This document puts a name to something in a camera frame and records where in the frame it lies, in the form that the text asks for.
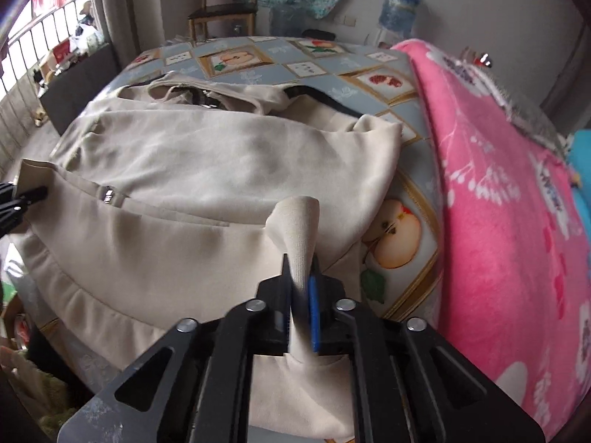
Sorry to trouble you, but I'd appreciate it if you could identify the grey curtain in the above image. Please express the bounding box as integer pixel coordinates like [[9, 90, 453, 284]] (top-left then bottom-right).
[[90, 0, 144, 65]]

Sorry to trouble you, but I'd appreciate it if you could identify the blue water jug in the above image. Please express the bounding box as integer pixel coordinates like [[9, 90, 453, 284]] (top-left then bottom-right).
[[270, 2, 315, 38], [379, 0, 423, 31]]

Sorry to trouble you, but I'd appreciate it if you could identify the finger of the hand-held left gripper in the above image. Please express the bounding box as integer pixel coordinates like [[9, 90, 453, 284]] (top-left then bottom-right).
[[0, 205, 28, 237], [0, 183, 51, 208]]

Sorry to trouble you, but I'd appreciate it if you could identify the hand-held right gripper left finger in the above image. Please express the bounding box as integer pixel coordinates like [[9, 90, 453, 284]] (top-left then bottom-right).
[[58, 254, 296, 443]]

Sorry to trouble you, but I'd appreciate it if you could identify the cream jacket with black trim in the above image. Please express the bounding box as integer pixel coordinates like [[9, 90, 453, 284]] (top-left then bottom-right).
[[7, 71, 404, 443]]

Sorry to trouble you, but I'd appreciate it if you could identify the fuzzy green white sweater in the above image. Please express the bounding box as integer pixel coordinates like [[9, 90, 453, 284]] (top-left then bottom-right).
[[0, 346, 70, 430]]

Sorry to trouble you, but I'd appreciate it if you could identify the pink floral blanket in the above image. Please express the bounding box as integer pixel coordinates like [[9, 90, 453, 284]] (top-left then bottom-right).
[[390, 38, 591, 443]]

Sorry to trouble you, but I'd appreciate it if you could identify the grey cabinet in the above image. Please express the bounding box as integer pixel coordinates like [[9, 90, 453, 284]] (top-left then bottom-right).
[[37, 42, 123, 135]]

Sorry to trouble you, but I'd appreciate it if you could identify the cyan pillow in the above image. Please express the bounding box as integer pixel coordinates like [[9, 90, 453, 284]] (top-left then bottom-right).
[[566, 129, 591, 190]]

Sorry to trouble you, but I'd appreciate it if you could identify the wooden chair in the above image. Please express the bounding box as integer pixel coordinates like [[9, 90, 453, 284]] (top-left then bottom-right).
[[187, 0, 266, 42]]

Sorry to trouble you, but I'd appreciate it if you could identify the grey lace cloth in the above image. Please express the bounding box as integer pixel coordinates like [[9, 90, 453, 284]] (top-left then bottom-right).
[[480, 67, 568, 158]]

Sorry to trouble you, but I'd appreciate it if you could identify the white plastic bag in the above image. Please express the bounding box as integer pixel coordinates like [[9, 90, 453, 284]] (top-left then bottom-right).
[[74, 23, 102, 51]]

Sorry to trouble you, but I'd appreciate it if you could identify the metal window railing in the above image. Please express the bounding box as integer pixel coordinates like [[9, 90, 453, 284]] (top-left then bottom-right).
[[0, 0, 93, 167]]

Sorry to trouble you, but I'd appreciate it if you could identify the fruit print tablecloth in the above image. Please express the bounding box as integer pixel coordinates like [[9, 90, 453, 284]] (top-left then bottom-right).
[[37, 34, 444, 333]]

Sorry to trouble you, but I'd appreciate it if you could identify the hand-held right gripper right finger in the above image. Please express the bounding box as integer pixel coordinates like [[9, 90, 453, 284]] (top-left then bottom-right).
[[307, 258, 546, 443]]

